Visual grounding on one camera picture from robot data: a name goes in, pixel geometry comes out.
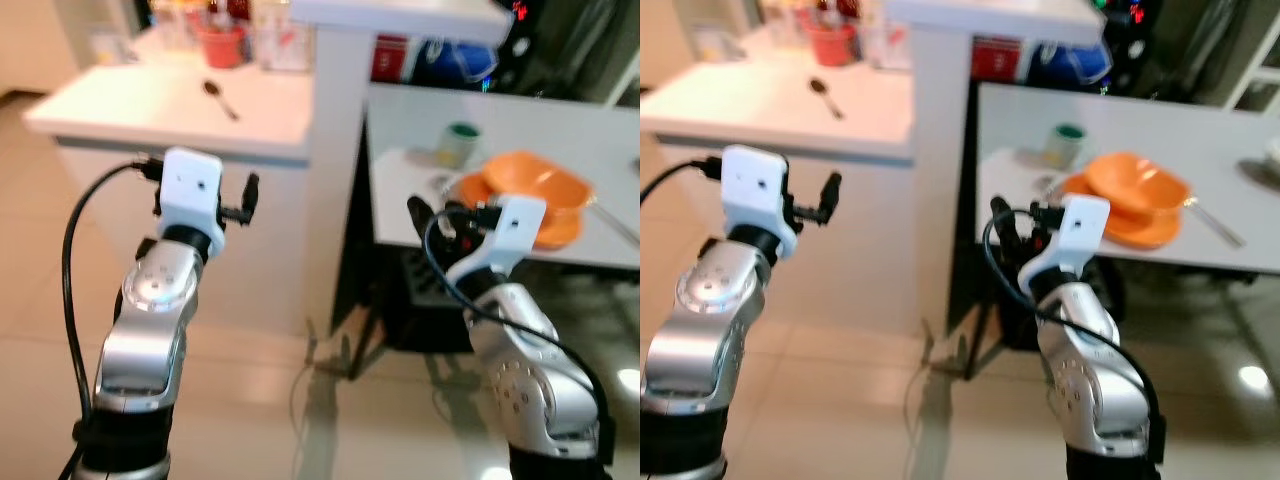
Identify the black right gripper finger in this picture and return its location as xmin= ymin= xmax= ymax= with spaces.
xmin=408 ymin=196 xmax=438 ymax=244
xmin=989 ymin=196 xmax=1018 ymax=248

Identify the orange plastic bowl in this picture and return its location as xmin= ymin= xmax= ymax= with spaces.
xmin=484 ymin=151 xmax=593 ymax=223
xmin=1084 ymin=151 xmax=1194 ymax=223

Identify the green and white mug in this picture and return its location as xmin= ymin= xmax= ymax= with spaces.
xmin=436 ymin=121 xmax=484 ymax=170
xmin=1042 ymin=121 xmax=1089 ymax=172

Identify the white kitchen counter cabinet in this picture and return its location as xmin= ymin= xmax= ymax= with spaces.
xmin=640 ymin=25 xmax=917 ymax=333
xmin=22 ymin=25 xmax=319 ymax=339

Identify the orange plastic plate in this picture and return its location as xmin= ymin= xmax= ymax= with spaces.
xmin=1061 ymin=171 xmax=1188 ymax=250
xmin=456 ymin=171 xmax=586 ymax=250

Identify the dark metal spoon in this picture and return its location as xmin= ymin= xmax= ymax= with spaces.
xmin=809 ymin=76 xmax=847 ymax=122
xmin=202 ymin=79 xmax=242 ymax=123

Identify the white raised shelf with column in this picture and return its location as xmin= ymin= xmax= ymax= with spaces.
xmin=885 ymin=0 xmax=1109 ymax=336
xmin=288 ymin=0 xmax=513 ymax=339

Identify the dark table leg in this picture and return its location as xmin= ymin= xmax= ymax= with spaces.
xmin=344 ymin=300 xmax=388 ymax=382
xmin=962 ymin=298 xmax=1003 ymax=382

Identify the gold metal spoon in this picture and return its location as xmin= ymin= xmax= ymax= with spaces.
xmin=588 ymin=197 xmax=641 ymax=247
xmin=1184 ymin=196 xmax=1247 ymax=249

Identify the red plastic cup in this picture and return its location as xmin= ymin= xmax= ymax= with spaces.
xmin=194 ymin=21 xmax=249 ymax=70
xmin=804 ymin=21 xmax=859 ymax=68

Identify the blue fabric bag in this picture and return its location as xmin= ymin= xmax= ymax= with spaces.
xmin=1029 ymin=43 xmax=1113 ymax=92
xmin=413 ymin=40 xmax=503 ymax=92

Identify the clear plastic container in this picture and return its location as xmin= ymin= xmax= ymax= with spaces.
xmin=859 ymin=12 xmax=914 ymax=70
xmin=254 ymin=8 xmax=314 ymax=72

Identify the red cardboard box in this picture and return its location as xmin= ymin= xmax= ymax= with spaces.
xmin=971 ymin=34 xmax=1022 ymax=84
xmin=371 ymin=34 xmax=412 ymax=84

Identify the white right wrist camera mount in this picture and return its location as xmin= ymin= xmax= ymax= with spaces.
xmin=1021 ymin=194 xmax=1112 ymax=292
xmin=446 ymin=195 xmax=548 ymax=292

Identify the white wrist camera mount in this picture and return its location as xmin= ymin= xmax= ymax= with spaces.
xmin=719 ymin=144 xmax=802 ymax=262
xmin=157 ymin=147 xmax=230 ymax=252
xmin=1021 ymin=194 xmax=1112 ymax=292
xmin=446 ymin=195 xmax=548 ymax=292

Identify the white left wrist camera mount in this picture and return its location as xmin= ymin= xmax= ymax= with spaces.
xmin=157 ymin=147 xmax=230 ymax=252
xmin=719 ymin=144 xmax=802 ymax=262

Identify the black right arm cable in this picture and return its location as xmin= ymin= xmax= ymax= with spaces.
xmin=982 ymin=208 xmax=1167 ymax=463
xmin=424 ymin=207 xmax=613 ymax=463

